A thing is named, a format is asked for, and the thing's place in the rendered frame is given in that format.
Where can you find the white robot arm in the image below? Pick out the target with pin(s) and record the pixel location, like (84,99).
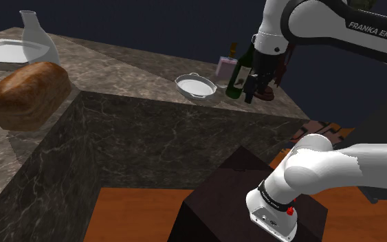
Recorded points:
(317,167)

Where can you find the brown bread loaf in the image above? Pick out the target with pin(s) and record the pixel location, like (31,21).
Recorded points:
(25,95)

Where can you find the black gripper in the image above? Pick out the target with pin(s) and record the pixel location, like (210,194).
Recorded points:
(265,63)

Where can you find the dark green wine bottle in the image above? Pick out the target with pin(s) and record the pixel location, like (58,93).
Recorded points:
(238,78)

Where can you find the reddish brown figure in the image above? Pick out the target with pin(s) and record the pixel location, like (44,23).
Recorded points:
(266,95)

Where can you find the dark robot stand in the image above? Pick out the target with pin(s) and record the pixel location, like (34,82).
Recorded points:
(220,204)

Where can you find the white oval baking dish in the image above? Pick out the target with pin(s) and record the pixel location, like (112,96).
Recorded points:
(195,86)

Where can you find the white vase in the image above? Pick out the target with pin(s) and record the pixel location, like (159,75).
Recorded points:
(38,42)

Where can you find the white plate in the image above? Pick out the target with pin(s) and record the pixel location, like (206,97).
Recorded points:
(2,51)

